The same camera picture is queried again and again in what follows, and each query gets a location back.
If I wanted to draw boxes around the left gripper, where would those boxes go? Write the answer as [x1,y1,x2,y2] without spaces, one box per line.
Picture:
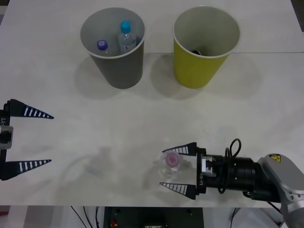
[0,98,55,181]

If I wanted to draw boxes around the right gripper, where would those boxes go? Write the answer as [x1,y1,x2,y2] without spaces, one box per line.
[159,142,235,200]

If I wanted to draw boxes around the clear bottle with pink cap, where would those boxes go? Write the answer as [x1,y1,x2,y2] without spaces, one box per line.
[158,152,189,181]

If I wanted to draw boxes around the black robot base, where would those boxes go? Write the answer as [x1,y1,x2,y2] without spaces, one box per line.
[104,206,205,228]

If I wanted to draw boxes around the yellow-green plastic bin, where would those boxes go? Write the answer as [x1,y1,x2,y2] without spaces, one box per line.
[172,6,240,90]

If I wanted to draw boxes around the grey plastic bin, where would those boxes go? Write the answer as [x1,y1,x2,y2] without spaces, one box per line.
[79,7,146,90]

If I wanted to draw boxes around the clear bottle with purple cap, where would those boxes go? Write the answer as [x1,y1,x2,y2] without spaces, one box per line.
[96,39,115,57]

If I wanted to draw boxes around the clear bottle with cyan cap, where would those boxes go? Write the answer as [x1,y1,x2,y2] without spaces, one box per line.
[117,20,137,55]

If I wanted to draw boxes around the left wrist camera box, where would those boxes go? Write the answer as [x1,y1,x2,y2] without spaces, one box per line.
[0,125,14,150]

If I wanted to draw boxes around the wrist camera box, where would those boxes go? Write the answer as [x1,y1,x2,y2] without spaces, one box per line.
[0,125,14,150]
[201,155,218,177]

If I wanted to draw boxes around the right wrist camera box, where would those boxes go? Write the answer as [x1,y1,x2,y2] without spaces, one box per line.
[201,155,218,177]

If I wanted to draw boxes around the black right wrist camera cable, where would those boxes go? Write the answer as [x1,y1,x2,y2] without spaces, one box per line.
[218,138,242,193]

